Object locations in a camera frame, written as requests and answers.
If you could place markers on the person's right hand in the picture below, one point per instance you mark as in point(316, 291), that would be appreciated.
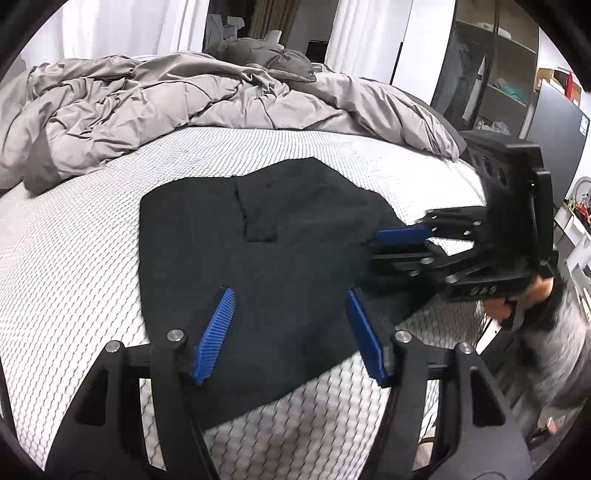
point(521, 299)

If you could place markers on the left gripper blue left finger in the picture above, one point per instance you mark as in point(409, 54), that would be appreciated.
point(101, 435)

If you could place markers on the white curtain left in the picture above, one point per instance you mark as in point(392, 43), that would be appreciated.
point(86, 29)

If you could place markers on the black pants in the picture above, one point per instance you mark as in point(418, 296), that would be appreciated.
point(290, 240)

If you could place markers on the white curtain right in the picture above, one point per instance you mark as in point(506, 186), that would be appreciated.
point(400, 43)

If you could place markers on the grey duvet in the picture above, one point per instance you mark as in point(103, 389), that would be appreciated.
point(70, 118)

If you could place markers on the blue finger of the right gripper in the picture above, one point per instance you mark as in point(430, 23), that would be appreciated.
point(429, 262)
point(463, 223)

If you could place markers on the dark grey pillow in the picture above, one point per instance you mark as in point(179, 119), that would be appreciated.
point(281, 63)

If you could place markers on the dark glass wardrobe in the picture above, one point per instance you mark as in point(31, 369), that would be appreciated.
point(492, 80)

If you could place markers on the white curtain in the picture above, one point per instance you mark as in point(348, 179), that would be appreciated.
point(400, 43)
point(86, 29)

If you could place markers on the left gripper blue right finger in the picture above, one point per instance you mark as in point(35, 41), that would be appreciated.
point(477, 436)

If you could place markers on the white patterned mattress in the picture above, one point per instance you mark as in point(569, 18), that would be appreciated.
point(69, 285)

